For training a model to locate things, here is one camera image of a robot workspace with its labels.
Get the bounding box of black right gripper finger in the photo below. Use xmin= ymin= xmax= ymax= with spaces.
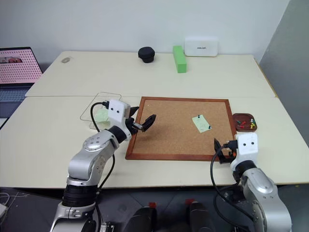
xmin=219 ymin=155 xmax=234 ymax=165
xmin=213 ymin=138 xmax=222 ymax=156

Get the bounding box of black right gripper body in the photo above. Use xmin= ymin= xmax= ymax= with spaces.
xmin=221 ymin=146 xmax=237 ymax=158

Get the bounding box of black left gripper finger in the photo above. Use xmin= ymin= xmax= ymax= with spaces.
xmin=141 ymin=114 xmax=156 ymax=132
xmin=128 ymin=105 xmax=140 ymax=119

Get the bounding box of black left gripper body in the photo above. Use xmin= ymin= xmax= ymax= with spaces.
xmin=125 ymin=117 xmax=143 ymax=134

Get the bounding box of wood-framed cork board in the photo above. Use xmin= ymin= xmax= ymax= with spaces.
xmin=125 ymin=96 xmax=237 ymax=162

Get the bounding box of clear plastic tray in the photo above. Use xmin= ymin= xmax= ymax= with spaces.
xmin=80 ymin=92 xmax=123 ymax=130

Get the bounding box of brown tray of pushpins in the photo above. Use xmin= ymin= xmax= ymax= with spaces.
xmin=232 ymin=112 xmax=259 ymax=132

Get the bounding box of black round pouch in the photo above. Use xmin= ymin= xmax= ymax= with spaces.
xmin=138 ymin=46 xmax=155 ymax=64

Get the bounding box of dark rounded robot part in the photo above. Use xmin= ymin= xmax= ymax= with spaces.
xmin=126 ymin=202 xmax=158 ymax=232
xmin=184 ymin=198 xmax=217 ymax=232

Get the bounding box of green rectangular box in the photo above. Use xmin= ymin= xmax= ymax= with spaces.
xmin=172 ymin=45 xmax=188 ymax=73

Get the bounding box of white rounded case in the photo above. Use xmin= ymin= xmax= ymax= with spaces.
xmin=184 ymin=36 xmax=220 ymax=58

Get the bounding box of laptop with pink screen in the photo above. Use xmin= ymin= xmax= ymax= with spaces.
xmin=0 ymin=47 xmax=43 ymax=130

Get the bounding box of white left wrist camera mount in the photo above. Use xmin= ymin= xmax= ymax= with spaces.
xmin=107 ymin=99 xmax=131 ymax=131

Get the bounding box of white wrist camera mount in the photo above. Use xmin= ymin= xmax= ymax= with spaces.
xmin=107 ymin=99 xmax=131 ymax=131
xmin=235 ymin=132 xmax=259 ymax=162

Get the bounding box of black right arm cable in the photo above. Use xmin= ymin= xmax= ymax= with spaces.
xmin=210 ymin=140 xmax=257 ymax=229

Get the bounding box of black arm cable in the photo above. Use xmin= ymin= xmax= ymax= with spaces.
xmin=210 ymin=140 xmax=257 ymax=229
xmin=90 ymin=100 xmax=115 ymax=194

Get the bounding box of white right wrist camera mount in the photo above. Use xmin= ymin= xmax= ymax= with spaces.
xmin=235 ymin=132 xmax=259 ymax=162

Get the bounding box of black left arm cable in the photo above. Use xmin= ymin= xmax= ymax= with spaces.
xmin=90 ymin=100 xmax=115 ymax=194

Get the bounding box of thin white cable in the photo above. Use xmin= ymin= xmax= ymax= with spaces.
xmin=0 ymin=190 xmax=17 ymax=215

